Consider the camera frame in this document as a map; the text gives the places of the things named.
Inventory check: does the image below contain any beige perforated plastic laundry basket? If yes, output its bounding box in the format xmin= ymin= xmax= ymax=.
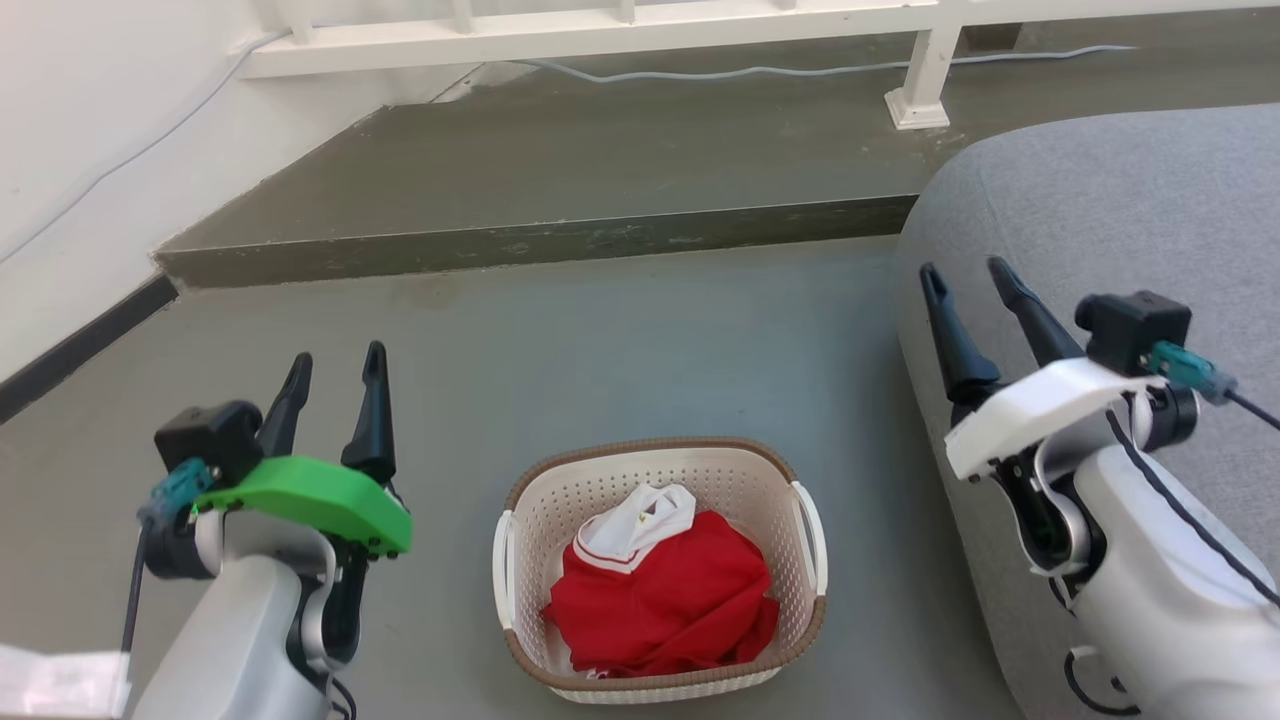
xmin=492 ymin=436 xmax=829 ymax=705

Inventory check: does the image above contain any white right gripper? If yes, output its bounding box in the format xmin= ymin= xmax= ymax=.
xmin=920 ymin=256 xmax=1166 ymax=482

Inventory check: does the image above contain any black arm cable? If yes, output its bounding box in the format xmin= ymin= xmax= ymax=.
xmin=120 ymin=520 xmax=153 ymax=656
xmin=1105 ymin=388 xmax=1280 ymax=609

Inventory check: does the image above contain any teal left camera connector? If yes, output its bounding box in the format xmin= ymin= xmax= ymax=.
xmin=138 ymin=460 xmax=216 ymax=526

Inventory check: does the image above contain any black baseboard strip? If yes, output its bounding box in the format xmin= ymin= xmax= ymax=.
xmin=0 ymin=275 xmax=179 ymax=426

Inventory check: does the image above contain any thin white wall cable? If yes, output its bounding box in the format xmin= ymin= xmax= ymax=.
xmin=0 ymin=30 xmax=291 ymax=263

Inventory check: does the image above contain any red shirt with white collar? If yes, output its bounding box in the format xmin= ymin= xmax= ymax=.
xmin=542 ymin=483 xmax=781 ymax=679

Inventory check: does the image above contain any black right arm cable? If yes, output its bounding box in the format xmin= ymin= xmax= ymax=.
xmin=1105 ymin=388 xmax=1280 ymax=609

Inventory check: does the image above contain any grey fabric sofa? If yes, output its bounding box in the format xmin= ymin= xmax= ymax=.
xmin=895 ymin=103 xmax=1280 ymax=720

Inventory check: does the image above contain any teal right camera connector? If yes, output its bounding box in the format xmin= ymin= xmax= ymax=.
xmin=1150 ymin=342 xmax=1237 ymax=405

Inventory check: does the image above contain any teal camera connector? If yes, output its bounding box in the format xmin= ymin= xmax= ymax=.
xmin=138 ymin=460 xmax=216 ymax=526
xmin=1150 ymin=342 xmax=1237 ymax=405

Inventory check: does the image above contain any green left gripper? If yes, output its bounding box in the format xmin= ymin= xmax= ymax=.
xmin=195 ymin=341 xmax=413 ymax=558

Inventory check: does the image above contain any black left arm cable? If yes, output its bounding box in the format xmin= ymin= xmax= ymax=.
xmin=120 ymin=520 xmax=153 ymax=656

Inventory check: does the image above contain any grey floor cable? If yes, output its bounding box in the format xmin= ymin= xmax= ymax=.
xmin=510 ymin=44 xmax=1139 ymax=85

